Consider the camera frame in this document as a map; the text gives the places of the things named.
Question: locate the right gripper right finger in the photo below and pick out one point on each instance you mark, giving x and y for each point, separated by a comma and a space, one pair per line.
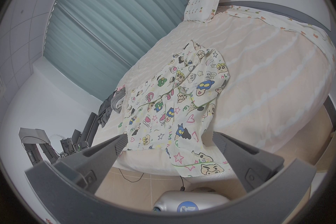
244, 162

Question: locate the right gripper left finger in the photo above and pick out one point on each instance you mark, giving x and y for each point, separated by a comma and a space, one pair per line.
97, 162

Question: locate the white printed pyjama top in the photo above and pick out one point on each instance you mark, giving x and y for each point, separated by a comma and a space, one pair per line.
170, 102

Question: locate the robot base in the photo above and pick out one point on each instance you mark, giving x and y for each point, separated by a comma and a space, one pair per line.
173, 203

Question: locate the black padded chair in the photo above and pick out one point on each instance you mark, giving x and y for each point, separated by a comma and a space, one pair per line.
91, 125

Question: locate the dark grey garment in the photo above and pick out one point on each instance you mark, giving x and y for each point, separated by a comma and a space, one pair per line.
104, 112

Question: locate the grey knitted top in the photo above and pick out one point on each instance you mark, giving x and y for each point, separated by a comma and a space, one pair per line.
118, 102

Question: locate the pink garment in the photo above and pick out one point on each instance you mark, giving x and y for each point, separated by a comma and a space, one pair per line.
121, 90

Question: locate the bed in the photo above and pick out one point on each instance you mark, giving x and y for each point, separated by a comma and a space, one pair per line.
262, 81

